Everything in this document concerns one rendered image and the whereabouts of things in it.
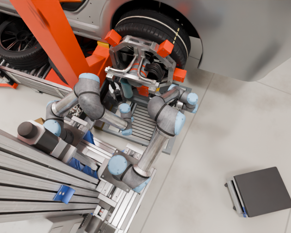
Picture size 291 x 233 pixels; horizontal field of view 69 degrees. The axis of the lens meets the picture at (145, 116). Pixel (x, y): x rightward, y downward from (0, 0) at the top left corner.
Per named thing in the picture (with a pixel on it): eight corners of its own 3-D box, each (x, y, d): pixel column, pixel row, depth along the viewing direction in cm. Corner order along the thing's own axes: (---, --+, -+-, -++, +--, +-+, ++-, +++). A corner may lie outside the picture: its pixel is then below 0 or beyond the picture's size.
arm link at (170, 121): (125, 176, 136) (168, 102, 123) (144, 190, 133) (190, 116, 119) (117, 183, 125) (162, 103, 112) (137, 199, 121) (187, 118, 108)
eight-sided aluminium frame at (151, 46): (172, 88, 197) (178, 48, 146) (170, 94, 194) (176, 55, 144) (118, 72, 206) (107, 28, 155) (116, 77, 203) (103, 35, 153)
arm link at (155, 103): (136, 113, 120) (168, 93, 160) (152, 123, 117) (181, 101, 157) (143, 95, 114) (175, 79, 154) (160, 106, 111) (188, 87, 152)
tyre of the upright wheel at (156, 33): (109, 36, 203) (164, 72, 225) (98, 55, 195) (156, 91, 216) (138, -13, 145) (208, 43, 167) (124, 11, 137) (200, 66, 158)
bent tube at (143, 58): (163, 64, 159) (164, 55, 149) (154, 85, 152) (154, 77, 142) (141, 58, 162) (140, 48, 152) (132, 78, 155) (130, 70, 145)
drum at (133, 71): (151, 69, 181) (151, 58, 168) (142, 89, 174) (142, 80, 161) (136, 64, 184) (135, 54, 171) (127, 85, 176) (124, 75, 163)
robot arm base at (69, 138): (65, 152, 152) (60, 149, 143) (49, 143, 155) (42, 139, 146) (77, 134, 157) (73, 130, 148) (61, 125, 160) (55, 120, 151)
